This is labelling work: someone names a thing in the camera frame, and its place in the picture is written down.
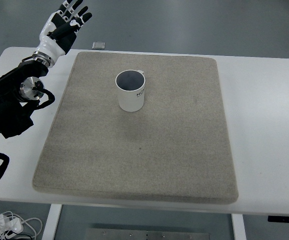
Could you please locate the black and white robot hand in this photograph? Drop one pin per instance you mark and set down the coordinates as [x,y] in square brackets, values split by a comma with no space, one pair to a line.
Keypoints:
[60,30]

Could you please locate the white ribbed cup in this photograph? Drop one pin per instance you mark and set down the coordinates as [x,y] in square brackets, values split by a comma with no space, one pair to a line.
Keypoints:
[131,90]

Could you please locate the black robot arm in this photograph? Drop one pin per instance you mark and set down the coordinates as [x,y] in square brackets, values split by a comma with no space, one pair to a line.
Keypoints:
[22,92]

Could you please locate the small grey metal floor plate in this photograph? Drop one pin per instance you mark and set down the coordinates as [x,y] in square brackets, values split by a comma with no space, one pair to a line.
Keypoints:
[98,45]

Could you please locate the beige felt mat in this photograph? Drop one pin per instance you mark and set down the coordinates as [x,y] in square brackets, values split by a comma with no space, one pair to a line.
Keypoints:
[176,148]

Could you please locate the white table leg left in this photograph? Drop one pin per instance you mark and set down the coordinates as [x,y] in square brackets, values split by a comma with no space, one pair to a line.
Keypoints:
[52,222]

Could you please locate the white table leg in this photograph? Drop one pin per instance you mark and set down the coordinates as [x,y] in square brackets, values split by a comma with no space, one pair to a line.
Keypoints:
[238,227]
[52,222]

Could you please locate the white table leg right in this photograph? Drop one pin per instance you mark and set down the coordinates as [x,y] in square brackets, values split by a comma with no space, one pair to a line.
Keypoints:
[238,227]

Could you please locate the black desk control panel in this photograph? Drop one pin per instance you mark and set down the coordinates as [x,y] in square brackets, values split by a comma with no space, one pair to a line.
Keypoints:
[278,219]

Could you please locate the white power strip with cables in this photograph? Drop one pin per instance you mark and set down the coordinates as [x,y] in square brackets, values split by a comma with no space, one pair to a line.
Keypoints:
[15,227]

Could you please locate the grey metal base plate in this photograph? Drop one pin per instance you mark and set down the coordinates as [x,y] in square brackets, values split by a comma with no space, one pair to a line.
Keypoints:
[125,234]

